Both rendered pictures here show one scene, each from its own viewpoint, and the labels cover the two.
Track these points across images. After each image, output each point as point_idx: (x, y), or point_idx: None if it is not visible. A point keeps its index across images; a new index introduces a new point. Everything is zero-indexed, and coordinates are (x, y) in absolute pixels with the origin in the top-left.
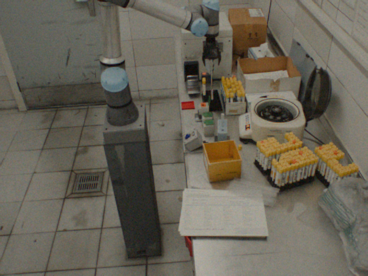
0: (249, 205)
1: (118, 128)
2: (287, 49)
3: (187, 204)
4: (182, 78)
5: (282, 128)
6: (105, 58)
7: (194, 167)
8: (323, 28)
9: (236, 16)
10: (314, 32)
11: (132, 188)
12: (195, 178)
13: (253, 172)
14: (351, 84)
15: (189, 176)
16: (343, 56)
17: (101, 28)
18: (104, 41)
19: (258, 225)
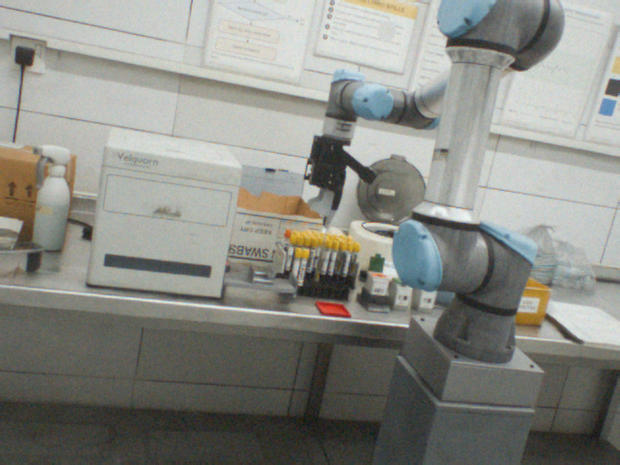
0: (563, 308)
1: (517, 353)
2: None
3: (607, 340)
4: (200, 299)
5: None
6: (473, 211)
7: (518, 330)
8: (314, 114)
9: (6, 153)
10: (281, 128)
11: None
12: (542, 333)
13: None
14: (416, 162)
15: (542, 336)
16: (387, 136)
17: (486, 131)
18: (481, 166)
19: (589, 309)
